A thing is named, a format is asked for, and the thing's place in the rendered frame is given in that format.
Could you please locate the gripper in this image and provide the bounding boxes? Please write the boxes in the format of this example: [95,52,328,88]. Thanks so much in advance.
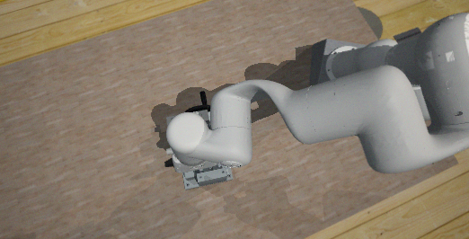
[164,155,217,173]

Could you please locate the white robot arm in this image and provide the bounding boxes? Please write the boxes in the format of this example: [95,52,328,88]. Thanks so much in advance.
[166,13,469,173]

